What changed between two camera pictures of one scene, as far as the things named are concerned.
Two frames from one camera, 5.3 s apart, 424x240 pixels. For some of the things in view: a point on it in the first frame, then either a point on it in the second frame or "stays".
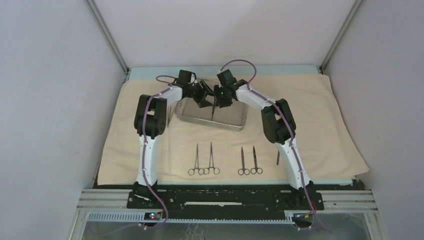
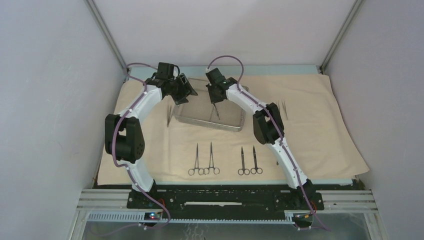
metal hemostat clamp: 216,170 stays
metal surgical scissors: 258,170 stays
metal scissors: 246,171 stays
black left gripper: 206,91 -> 186,90
